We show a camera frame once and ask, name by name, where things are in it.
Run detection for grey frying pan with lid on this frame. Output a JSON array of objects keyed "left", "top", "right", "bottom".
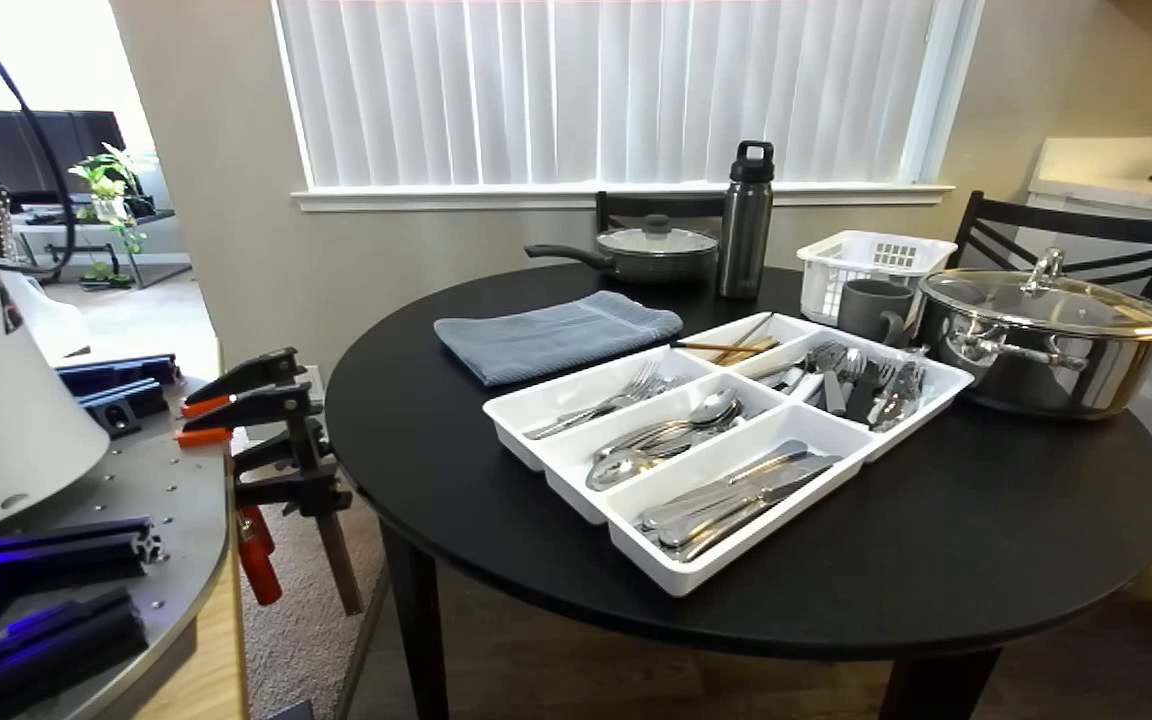
[{"left": 520, "top": 214, "right": 723, "bottom": 295}]

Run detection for steel fork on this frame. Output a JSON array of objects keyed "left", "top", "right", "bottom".
[{"left": 524, "top": 372, "right": 676, "bottom": 443}]

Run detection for steel spoon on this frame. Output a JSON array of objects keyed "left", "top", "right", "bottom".
[
  {"left": 583, "top": 420, "right": 730, "bottom": 496},
  {"left": 608, "top": 394, "right": 748, "bottom": 466}
]

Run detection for white kitchen counter cabinet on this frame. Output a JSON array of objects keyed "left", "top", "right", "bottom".
[{"left": 1025, "top": 134, "right": 1152, "bottom": 578}]

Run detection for steel table knife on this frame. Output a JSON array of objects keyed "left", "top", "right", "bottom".
[
  {"left": 662, "top": 456, "right": 839, "bottom": 563},
  {"left": 638, "top": 443, "right": 836, "bottom": 541}
]

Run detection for black wooden dining chair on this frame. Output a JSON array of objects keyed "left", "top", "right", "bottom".
[{"left": 949, "top": 188, "right": 1152, "bottom": 306}]

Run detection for wooden chopstick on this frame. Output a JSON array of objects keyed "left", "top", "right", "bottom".
[
  {"left": 672, "top": 337, "right": 783, "bottom": 361},
  {"left": 712, "top": 318, "right": 777, "bottom": 369}
]

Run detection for dark grey mug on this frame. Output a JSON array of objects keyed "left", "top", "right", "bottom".
[{"left": 836, "top": 277, "right": 924, "bottom": 344}]

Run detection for steel pot with glass lid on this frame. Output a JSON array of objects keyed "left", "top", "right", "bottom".
[{"left": 913, "top": 247, "right": 1152, "bottom": 429}]

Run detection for blue black clamp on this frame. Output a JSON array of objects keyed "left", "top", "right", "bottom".
[{"left": 53, "top": 350, "right": 190, "bottom": 439}]

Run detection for grey robot mounting table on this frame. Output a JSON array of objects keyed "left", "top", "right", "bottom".
[{"left": 0, "top": 377, "right": 235, "bottom": 720}]

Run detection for black orange bar clamp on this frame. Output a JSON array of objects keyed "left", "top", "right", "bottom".
[
  {"left": 227, "top": 420, "right": 369, "bottom": 621},
  {"left": 176, "top": 350, "right": 320, "bottom": 453}
]

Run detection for white plastic cutlery holder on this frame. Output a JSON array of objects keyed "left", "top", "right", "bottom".
[{"left": 480, "top": 307, "right": 979, "bottom": 599}]

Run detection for black handled kitchen utensil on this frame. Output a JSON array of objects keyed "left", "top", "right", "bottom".
[{"left": 851, "top": 355, "right": 927, "bottom": 434}]

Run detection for green potted plant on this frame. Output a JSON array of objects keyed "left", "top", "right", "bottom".
[{"left": 66, "top": 144, "right": 157, "bottom": 292}]

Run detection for white plastic basket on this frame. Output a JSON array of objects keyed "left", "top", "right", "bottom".
[{"left": 794, "top": 227, "right": 960, "bottom": 330}]

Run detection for blue folded towel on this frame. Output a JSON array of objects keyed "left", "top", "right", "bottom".
[{"left": 434, "top": 289, "right": 690, "bottom": 394}]

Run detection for white vertical window blinds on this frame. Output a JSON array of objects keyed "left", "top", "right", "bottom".
[{"left": 267, "top": 0, "right": 987, "bottom": 191}]

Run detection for black water bottle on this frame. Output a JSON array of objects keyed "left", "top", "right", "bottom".
[{"left": 712, "top": 135, "right": 780, "bottom": 306}]

